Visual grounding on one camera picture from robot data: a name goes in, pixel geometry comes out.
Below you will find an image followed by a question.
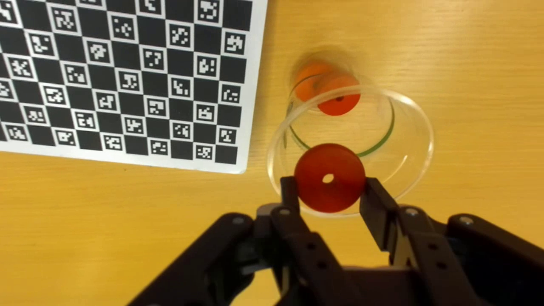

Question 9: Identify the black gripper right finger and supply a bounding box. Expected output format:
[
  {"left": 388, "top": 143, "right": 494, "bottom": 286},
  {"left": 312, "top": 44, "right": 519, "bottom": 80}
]
[{"left": 359, "top": 178, "right": 487, "bottom": 306}]

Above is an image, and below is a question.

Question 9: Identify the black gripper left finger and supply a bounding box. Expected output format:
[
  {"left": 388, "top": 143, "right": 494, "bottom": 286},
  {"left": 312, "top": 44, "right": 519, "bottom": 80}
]
[{"left": 257, "top": 177, "right": 363, "bottom": 306}]

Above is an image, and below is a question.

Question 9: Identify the orange disc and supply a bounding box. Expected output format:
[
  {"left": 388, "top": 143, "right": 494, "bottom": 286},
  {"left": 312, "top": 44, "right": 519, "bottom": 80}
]
[
  {"left": 317, "top": 75, "right": 361, "bottom": 116},
  {"left": 293, "top": 61, "right": 339, "bottom": 102},
  {"left": 295, "top": 143, "right": 366, "bottom": 212}
]

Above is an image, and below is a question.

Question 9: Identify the clear plastic cup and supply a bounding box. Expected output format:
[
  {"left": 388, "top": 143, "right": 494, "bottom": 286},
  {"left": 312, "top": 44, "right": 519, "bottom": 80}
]
[{"left": 267, "top": 53, "right": 436, "bottom": 199}]

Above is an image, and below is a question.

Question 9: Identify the checkered marker board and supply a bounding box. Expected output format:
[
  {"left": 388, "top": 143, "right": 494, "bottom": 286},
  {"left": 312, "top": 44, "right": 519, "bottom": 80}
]
[{"left": 0, "top": 0, "right": 269, "bottom": 173}]

